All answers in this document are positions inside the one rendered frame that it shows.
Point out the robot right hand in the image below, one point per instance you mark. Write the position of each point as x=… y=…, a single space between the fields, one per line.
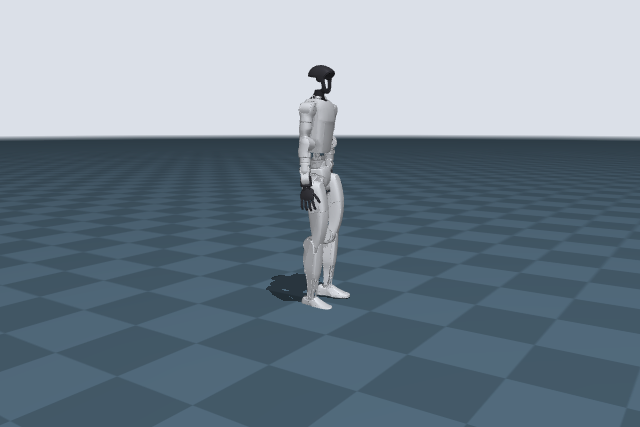
x=307 y=194

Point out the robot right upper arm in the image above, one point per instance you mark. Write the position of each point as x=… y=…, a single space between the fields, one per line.
x=307 y=110

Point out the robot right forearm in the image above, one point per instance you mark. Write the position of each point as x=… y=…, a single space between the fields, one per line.
x=305 y=161

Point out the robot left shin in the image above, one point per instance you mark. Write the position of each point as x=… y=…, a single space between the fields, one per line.
x=329 y=260

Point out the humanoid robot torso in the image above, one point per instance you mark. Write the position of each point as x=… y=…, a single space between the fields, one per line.
x=322 y=134

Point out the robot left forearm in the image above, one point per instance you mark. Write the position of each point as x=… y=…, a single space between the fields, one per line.
x=329 y=158

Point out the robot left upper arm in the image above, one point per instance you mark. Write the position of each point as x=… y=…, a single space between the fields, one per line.
x=334 y=140

